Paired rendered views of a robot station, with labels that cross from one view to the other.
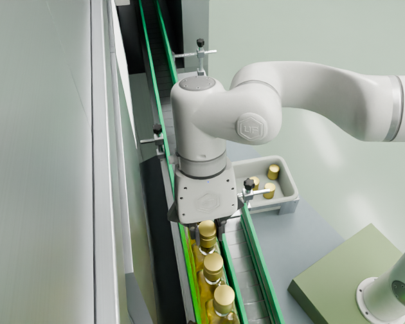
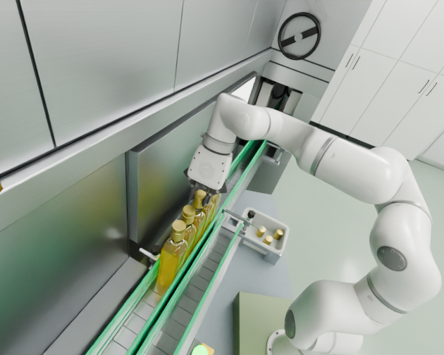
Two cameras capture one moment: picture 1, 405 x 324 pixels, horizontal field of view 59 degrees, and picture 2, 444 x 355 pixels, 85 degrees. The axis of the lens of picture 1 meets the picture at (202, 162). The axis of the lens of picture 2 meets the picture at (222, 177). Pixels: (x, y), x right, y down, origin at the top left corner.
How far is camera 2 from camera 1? 0.29 m
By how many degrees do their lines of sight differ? 21
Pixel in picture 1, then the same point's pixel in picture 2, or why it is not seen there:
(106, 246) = (132, 119)
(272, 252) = (242, 275)
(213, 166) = (218, 145)
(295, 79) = (289, 127)
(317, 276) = (256, 303)
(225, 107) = (236, 106)
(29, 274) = (72, 27)
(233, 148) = (266, 210)
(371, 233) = not seen: hidden behind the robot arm
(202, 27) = not seen: hidden behind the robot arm
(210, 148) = (220, 132)
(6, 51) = not seen: outside the picture
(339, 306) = (255, 330)
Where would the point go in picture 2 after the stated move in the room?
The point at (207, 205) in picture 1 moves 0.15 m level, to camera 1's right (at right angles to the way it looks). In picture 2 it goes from (205, 172) to (253, 204)
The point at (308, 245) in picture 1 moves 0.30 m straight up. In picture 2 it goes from (268, 288) to (300, 247)
